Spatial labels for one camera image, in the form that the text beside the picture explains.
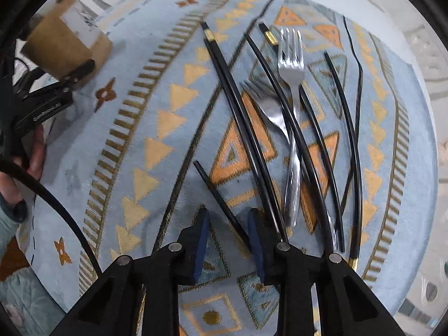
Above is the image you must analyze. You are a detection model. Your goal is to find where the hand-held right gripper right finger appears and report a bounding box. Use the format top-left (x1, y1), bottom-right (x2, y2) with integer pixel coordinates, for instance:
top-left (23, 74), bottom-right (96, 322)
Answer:
top-left (247, 208), bottom-right (407, 336)

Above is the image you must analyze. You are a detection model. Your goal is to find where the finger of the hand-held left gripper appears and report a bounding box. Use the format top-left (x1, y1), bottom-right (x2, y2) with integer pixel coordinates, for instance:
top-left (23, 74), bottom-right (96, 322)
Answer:
top-left (58, 59), bottom-right (96, 93)

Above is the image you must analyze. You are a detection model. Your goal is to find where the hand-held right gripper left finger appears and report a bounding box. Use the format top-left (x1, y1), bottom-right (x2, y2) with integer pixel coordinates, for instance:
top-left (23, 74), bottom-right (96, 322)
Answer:
top-left (47, 208), bottom-right (212, 336)

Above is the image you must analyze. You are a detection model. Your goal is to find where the cardboard utensil holder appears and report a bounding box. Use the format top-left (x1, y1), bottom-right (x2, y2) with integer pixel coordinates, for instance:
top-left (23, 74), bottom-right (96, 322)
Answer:
top-left (25, 0), bottom-right (113, 82)

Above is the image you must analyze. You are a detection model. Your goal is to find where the single thin black chopstick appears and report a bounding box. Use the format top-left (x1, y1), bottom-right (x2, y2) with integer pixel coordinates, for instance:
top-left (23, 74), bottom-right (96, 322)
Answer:
top-left (193, 160), bottom-right (254, 253)

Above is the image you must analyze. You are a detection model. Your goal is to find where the metal fork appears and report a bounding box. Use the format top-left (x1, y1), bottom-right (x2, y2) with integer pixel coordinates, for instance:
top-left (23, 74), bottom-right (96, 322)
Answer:
top-left (277, 27), bottom-right (306, 226)
top-left (241, 80), bottom-right (295, 148)

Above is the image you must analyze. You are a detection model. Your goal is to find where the pile of black chopsticks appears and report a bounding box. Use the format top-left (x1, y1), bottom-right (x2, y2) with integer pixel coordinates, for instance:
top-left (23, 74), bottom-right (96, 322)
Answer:
top-left (200, 16), bottom-right (365, 270)

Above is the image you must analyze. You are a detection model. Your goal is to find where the person's left hand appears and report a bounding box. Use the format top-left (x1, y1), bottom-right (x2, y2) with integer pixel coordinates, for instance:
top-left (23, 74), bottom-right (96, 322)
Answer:
top-left (0, 124), bottom-right (46, 223)

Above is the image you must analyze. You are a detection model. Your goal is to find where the blue patterned table mat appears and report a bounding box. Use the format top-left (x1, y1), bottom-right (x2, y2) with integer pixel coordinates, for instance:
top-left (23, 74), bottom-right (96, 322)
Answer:
top-left (16, 0), bottom-right (440, 336)

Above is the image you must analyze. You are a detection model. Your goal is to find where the teal floral garment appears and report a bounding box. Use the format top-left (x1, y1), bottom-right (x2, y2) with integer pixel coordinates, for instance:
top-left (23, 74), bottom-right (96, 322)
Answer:
top-left (0, 248), bottom-right (76, 336)

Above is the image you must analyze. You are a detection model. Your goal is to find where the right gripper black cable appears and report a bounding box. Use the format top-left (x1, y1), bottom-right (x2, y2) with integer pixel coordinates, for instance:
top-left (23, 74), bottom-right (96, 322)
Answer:
top-left (0, 159), bottom-right (104, 275)

